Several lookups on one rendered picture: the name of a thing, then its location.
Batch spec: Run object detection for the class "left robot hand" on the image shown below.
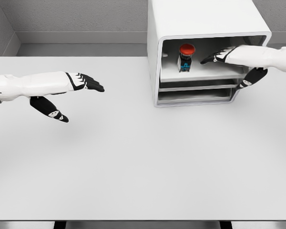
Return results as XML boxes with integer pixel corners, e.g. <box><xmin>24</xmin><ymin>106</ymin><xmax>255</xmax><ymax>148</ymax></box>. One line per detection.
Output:
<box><xmin>25</xmin><ymin>71</ymin><xmax>105</xmax><ymax>124</ymax></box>

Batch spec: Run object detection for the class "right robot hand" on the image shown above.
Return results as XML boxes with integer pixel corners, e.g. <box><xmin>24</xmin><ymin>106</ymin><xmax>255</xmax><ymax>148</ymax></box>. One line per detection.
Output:
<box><xmin>200</xmin><ymin>45</ymin><xmax>275</xmax><ymax>91</ymax></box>

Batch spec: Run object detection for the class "white drawer holding switch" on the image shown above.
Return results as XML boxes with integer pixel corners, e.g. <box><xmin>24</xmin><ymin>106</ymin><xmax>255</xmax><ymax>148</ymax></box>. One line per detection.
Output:
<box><xmin>160</xmin><ymin>56</ymin><xmax>251</xmax><ymax>83</ymax></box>

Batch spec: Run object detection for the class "red-button load switch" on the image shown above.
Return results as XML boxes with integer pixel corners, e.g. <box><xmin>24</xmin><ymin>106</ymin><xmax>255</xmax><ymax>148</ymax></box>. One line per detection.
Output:
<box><xmin>177</xmin><ymin>43</ymin><xmax>196</xmax><ymax>73</ymax></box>

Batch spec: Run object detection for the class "white tabletop storage cabinet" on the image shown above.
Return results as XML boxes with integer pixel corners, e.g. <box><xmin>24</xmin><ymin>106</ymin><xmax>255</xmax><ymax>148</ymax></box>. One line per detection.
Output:
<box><xmin>147</xmin><ymin>0</ymin><xmax>273</xmax><ymax>108</ymax></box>

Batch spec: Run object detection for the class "grey shallow middle drawer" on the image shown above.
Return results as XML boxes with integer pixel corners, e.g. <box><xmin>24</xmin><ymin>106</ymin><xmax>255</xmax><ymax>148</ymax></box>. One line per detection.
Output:
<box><xmin>158</xmin><ymin>78</ymin><xmax>240</xmax><ymax>93</ymax></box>

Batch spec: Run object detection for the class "grey lowest cabinet drawer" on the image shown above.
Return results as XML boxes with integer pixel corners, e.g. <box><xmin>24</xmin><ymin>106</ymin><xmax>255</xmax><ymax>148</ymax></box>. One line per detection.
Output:
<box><xmin>157</xmin><ymin>87</ymin><xmax>238</xmax><ymax>106</ymax></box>

